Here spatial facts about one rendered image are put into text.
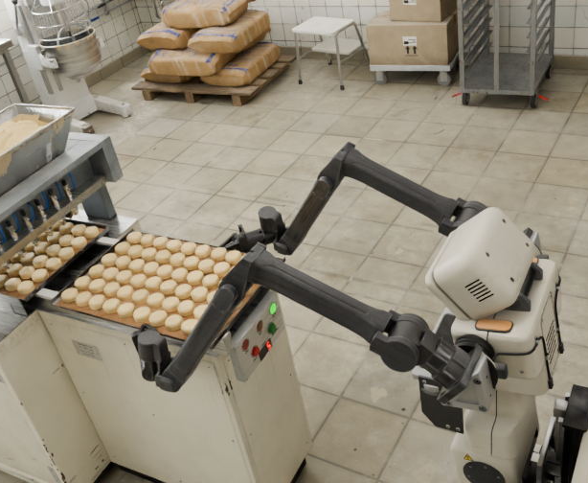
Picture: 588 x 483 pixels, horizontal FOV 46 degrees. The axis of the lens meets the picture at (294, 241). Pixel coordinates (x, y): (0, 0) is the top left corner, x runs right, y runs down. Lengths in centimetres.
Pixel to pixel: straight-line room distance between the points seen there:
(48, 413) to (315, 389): 106
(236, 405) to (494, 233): 95
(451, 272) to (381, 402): 146
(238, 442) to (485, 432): 78
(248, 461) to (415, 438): 74
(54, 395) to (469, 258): 156
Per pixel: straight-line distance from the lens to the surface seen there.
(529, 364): 150
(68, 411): 257
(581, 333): 313
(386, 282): 339
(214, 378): 199
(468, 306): 148
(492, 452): 179
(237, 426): 212
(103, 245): 244
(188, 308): 196
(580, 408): 175
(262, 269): 145
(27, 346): 236
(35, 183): 230
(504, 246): 149
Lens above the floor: 210
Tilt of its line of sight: 34 degrees down
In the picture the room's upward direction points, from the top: 11 degrees counter-clockwise
